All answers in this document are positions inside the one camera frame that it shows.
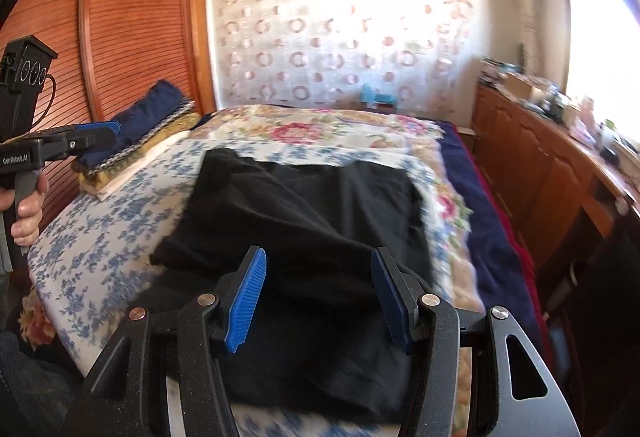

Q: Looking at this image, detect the black printed t-shirt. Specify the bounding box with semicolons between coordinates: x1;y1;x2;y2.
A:
136;148;434;424

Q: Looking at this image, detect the person's left hand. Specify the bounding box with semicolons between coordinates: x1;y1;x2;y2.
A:
11;173;49;247

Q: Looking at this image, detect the navy folded blanket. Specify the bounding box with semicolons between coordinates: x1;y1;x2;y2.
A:
72;80;194;173

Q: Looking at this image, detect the yellow folded blanket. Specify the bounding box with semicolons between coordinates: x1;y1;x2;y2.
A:
76;101;201;201

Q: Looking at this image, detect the navy bed cover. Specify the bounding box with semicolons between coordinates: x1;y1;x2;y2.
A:
437;121;550;360

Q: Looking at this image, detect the blue white floral sheet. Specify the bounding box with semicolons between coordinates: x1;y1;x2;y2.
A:
27;136;471;437

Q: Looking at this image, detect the wooden low cabinet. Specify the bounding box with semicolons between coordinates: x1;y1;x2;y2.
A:
472;84;639;272

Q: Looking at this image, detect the sheer circle pattern curtain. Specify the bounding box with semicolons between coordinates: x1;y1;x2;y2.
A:
209;0;474;116

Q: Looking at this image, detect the cardboard box on cabinet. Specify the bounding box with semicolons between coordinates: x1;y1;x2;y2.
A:
504;73;544;104

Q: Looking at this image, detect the wooden framed window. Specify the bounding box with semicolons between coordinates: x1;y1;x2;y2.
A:
566;0;639;142

